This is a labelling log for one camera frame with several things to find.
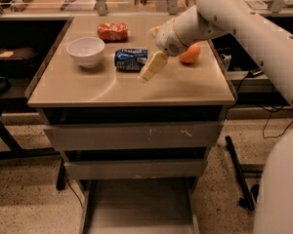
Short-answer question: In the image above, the orange fruit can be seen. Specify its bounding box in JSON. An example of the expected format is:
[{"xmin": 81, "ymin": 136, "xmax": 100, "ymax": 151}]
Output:
[{"xmin": 179, "ymin": 43, "xmax": 200, "ymax": 64}]

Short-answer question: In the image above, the black power adapter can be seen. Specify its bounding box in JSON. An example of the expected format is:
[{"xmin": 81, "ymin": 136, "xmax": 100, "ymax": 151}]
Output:
[{"xmin": 247, "ymin": 67, "xmax": 263, "ymax": 78}]

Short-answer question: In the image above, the blue pepsi can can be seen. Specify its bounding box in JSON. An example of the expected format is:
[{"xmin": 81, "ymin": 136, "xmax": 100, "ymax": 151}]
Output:
[{"xmin": 114, "ymin": 49, "xmax": 148, "ymax": 72}]

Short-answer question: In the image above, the white bowl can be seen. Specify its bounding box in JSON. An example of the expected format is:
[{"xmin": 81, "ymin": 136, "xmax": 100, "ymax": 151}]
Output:
[{"xmin": 66, "ymin": 37, "xmax": 105, "ymax": 68}]

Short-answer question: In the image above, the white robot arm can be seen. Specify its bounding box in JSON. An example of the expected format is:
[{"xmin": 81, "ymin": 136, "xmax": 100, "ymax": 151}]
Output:
[{"xmin": 140, "ymin": 0, "xmax": 293, "ymax": 234}]

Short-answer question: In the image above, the black table leg bar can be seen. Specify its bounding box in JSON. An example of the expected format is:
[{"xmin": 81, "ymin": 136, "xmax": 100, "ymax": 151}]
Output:
[{"xmin": 225, "ymin": 136, "xmax": 255, "ymax": 211}]

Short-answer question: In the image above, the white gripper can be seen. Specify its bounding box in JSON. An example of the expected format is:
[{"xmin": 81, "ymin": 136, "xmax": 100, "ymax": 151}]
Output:
[{"xmin": 139, "ymin": 19, "xmax": 188, "ymax": 83}]

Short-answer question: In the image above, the orange snack bag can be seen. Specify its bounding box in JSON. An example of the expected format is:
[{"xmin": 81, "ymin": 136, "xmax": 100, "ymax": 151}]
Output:
[{"xmin": 97, "ymin": 23, "xmax": 128, "ymax": 42}]

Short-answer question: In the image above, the open bottom drawer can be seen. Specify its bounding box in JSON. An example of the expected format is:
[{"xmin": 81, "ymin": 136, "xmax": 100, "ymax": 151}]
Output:
[{"xmin": 78, "ymin": 178, "xmax": 200, "ymax": 234}]

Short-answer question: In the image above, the top drawer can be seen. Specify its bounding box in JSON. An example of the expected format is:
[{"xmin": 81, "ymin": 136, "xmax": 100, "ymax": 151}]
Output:
[{"xmin": 44, "ymin": 122, "xmax": 223, "ymax": 151}]

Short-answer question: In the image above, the middle drawer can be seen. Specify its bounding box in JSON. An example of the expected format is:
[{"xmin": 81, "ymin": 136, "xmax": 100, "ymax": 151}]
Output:
[{"xmin": 64, "ymin": 159, "xmax": 207, "ymax": 179}]

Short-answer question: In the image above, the black bag on shelf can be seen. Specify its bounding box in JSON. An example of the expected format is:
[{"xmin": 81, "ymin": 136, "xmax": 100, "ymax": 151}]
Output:
[{"xmin": 0, "ymin": 47, "xmax": 39, "ymax": 78}]

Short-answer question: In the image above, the beige drawer cabinet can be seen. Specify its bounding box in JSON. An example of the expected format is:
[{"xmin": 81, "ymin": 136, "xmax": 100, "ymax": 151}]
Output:
[{"xmin": 24, "ymin": 14, "xmax": 238, "ymax": 234}]

